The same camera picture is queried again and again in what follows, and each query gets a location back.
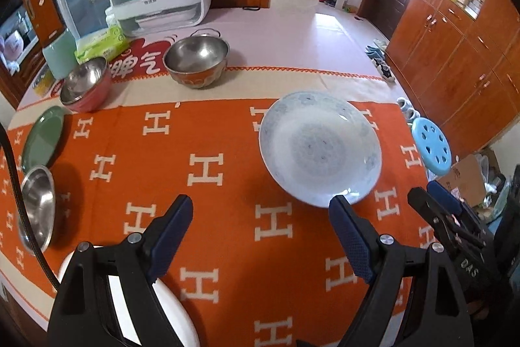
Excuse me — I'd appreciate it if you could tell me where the black and white sneaker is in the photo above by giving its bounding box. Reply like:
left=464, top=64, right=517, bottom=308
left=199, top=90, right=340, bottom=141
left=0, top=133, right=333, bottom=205
left=378, top=62, right=397, bottom=83

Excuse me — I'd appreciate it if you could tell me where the green tissue pack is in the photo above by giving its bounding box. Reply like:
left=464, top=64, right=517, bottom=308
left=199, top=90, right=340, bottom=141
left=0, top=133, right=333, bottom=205
left=74, top=26, right=128, bottom=63

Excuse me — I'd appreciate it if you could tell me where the large steel bowl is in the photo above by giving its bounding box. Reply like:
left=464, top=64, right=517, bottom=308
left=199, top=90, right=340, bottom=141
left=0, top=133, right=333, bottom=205
left=17, top=165, right=58, bottom=255

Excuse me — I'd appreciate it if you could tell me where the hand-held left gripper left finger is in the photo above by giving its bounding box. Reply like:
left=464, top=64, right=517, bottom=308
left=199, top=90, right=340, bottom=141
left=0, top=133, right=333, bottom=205
left=48, top=194, right=193, bottom=347

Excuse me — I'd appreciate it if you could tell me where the wooden wall cabinet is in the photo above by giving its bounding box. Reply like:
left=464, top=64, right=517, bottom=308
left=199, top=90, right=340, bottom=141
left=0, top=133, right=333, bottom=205
left=386, top=0, right=520, bottom=169

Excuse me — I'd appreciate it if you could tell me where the gold-sided steel bowl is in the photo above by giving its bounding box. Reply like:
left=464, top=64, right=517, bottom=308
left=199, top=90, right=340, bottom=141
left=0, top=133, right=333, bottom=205
left=163, top=37, right=230, bottom=89

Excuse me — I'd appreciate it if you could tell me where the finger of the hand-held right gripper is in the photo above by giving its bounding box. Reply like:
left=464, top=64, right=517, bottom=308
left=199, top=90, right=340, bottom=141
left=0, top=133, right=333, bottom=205
left=407, top=187, right=486, bottom=250
left=426, top=180, right=478, bottom=226

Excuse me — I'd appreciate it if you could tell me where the blue plastic stool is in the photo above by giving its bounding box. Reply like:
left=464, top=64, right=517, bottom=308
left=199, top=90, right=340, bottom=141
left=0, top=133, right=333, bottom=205
left=411, top=117, right=452, bottom=181

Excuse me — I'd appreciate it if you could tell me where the white plate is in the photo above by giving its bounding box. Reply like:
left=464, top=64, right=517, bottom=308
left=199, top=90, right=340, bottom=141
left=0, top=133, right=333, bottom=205
left=57, top=245, right=201, bottom=347

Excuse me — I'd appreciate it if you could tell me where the pink-sided steel bowl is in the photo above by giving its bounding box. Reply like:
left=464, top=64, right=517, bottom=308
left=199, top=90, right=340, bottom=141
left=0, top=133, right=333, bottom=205
left=59, top=58, right=112, bottom=113

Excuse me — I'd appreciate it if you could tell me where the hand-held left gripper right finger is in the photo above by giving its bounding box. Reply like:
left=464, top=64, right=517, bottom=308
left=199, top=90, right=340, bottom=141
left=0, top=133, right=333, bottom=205
left=329, top=194, right=474, bottom=347

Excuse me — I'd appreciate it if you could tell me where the blue patterned porcelain plate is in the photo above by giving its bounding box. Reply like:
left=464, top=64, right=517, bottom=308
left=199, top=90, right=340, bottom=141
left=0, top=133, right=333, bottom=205
left=259, top=91, right=383, bottom=208

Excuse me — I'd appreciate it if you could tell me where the cardboard box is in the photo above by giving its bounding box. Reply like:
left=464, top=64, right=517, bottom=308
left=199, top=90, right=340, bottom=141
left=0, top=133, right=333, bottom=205
left=436, top=154, right=488, bottom=205

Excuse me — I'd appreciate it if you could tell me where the mint green canister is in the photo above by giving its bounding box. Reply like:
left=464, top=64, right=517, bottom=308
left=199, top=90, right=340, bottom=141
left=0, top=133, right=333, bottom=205
left=43, top=29, right=78, bottom=78

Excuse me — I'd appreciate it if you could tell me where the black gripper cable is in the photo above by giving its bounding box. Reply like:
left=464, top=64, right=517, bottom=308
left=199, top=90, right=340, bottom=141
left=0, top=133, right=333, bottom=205
left=0, top=123, right=61, bottom=291

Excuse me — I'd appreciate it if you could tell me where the pink kitchen appliance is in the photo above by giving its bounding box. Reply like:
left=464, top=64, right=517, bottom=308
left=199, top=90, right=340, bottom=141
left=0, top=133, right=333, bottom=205
left=0, top=34, right=22, bottom=69

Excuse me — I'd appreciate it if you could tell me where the green plate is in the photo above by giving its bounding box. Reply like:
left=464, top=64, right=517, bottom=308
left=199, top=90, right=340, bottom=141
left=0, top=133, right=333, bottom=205
left=20, top=106, right=68, bottom=174

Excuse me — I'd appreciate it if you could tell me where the orange patterned blanket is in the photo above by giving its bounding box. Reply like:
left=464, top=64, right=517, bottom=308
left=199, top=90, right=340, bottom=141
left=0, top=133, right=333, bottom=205
left=0, top=66, right=443, bottom=347

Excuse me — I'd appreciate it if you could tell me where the printed white table cover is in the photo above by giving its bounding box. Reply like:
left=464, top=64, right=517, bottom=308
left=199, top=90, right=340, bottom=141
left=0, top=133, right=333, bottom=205
left=16, top=7, right=401, bottom=112

